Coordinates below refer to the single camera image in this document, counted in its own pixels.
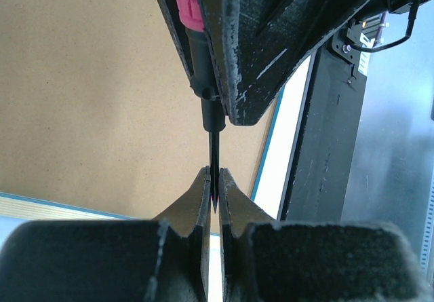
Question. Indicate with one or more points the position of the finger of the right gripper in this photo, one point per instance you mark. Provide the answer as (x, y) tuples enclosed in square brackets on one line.
[(258, 45), (173, 27)]

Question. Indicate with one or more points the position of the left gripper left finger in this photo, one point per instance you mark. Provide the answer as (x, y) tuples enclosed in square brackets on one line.
[(162, 259)]

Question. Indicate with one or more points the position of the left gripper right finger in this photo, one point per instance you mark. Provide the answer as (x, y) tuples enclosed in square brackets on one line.
[(264, 259)]

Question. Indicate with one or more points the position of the red handled screwdriver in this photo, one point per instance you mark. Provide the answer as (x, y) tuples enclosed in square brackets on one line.
[(203, 83)]

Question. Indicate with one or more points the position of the blue picture frame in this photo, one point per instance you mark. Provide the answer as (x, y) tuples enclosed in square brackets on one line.
[(18, 207)]

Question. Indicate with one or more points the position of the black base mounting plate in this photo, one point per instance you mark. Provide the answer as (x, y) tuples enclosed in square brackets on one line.
[(318, 171)]

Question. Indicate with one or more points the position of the right white cable duct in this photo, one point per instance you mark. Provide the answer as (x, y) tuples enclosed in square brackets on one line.
[(364, 56)]

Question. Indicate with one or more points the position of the brown frame backing board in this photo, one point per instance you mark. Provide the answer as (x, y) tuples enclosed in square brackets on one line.
[(96, 109)]

